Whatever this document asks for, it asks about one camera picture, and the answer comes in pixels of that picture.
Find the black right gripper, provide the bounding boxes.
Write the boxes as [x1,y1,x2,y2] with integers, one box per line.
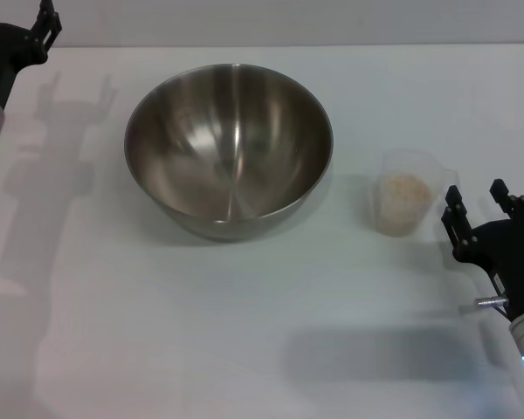
[441,178,524,323]

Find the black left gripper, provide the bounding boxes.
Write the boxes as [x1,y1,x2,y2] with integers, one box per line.
[0,0,64,111]

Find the brown rice grains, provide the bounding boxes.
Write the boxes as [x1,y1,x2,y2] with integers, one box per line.
[376,172,432,237]

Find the clear plastic measuring cup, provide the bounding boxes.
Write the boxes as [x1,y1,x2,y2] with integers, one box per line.
[372,147,460,239]

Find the stainless steel mixing bowl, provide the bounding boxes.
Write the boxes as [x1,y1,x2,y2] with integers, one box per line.
[123,63,334,244]

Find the right arm silver cable connector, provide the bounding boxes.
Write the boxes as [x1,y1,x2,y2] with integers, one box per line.
[473,296,510,309]

